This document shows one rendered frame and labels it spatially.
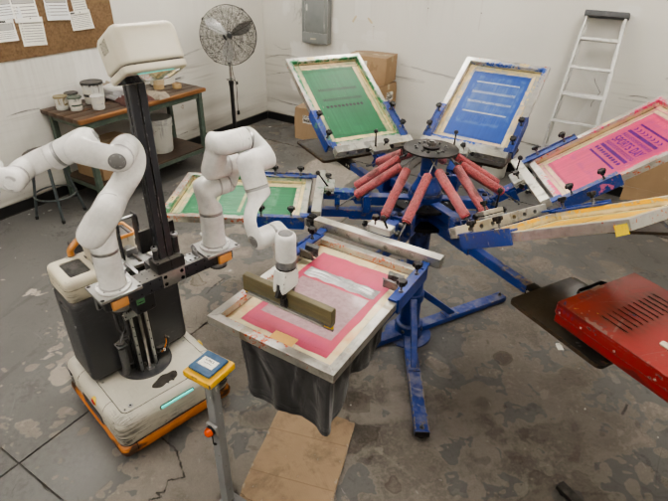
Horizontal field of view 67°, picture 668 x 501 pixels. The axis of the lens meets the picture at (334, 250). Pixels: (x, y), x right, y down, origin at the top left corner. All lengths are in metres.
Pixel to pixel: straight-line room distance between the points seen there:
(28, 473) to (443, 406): 2.17
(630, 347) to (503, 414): 1.29
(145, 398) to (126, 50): 1.73
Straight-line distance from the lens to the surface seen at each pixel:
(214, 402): 1.97
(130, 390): 2.85
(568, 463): 3.04
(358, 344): 1.88
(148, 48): 1.67
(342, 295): 2.16
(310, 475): 2.70
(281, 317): 2.05
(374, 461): 2.78
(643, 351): 2.00
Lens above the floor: 2.24
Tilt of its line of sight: 31 degrees down
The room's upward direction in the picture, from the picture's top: 2 degrees clockwise
